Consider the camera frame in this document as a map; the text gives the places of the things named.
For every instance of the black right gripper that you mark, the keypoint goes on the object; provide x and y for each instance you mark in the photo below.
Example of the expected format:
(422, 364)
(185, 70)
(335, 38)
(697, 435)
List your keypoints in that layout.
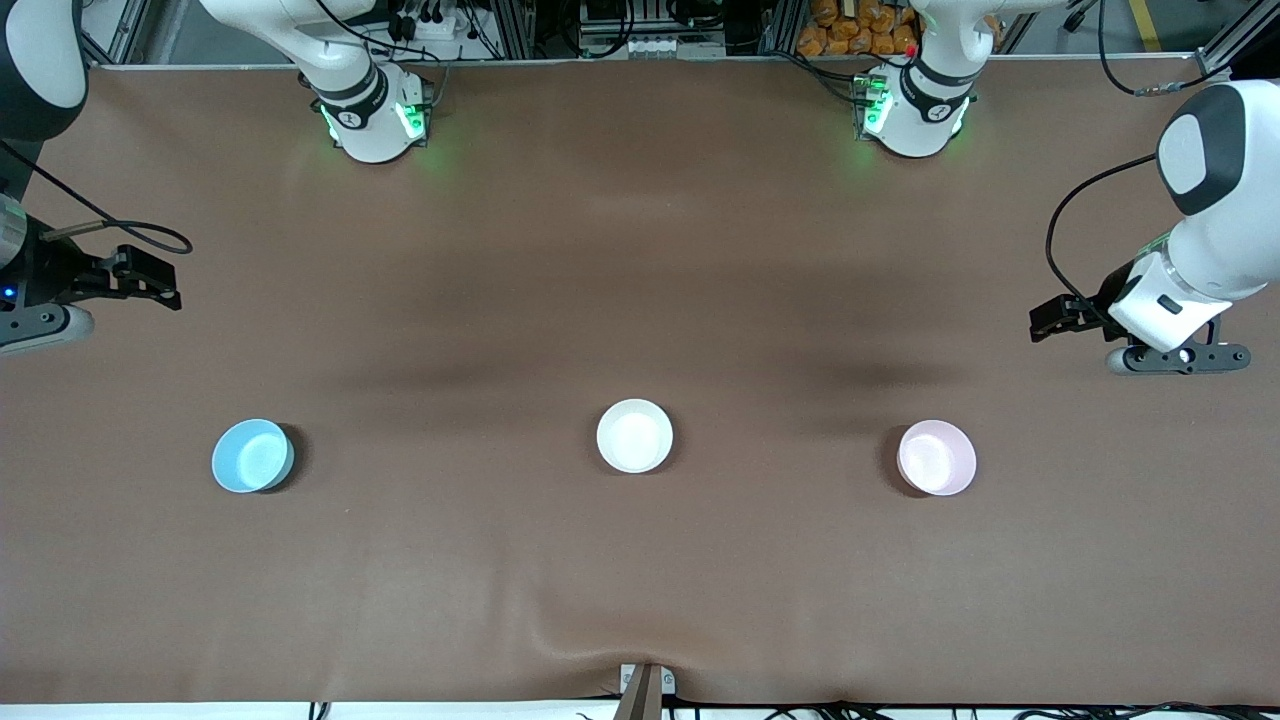
(52, 273)

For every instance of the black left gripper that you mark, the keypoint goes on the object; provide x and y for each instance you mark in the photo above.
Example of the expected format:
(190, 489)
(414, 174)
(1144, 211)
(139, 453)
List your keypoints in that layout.
(1092, 304)

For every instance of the light pink bowl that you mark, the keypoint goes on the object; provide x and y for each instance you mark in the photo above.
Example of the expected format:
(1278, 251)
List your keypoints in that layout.
(936, 458)

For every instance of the light blue bowl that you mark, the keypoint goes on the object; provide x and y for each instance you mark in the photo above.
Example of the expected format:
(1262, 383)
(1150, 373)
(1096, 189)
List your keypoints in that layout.
(250, 455)

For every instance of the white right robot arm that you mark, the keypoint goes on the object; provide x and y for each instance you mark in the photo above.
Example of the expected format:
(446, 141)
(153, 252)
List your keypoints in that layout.
(370, 130)

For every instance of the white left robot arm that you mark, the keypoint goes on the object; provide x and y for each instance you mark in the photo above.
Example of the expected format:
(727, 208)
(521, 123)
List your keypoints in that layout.
(1220, 250)

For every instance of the white bowl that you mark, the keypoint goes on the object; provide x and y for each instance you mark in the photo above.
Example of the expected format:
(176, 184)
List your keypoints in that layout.
(634, 436)

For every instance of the bag of orange items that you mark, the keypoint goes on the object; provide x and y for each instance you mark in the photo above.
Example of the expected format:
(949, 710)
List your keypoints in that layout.
(850, 25)

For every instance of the white socket block with plugs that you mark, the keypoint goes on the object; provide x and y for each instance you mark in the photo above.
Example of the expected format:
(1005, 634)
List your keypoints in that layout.
(425, 22)

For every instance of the brown table mat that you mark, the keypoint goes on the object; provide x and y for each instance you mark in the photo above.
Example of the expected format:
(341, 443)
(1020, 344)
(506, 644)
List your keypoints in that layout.
(640, 250)

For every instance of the white power strip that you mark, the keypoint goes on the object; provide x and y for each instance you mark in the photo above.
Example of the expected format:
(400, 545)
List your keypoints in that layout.
(660, 47)

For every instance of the aluminium frame profile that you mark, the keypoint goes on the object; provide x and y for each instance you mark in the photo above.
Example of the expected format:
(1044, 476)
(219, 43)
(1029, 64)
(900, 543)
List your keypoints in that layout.
(1235, 45)
(512, 25)
(115, 35)
(782, 25)

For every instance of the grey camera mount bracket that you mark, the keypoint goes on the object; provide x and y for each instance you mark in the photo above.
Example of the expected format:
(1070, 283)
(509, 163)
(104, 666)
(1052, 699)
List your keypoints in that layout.
(645, 695)

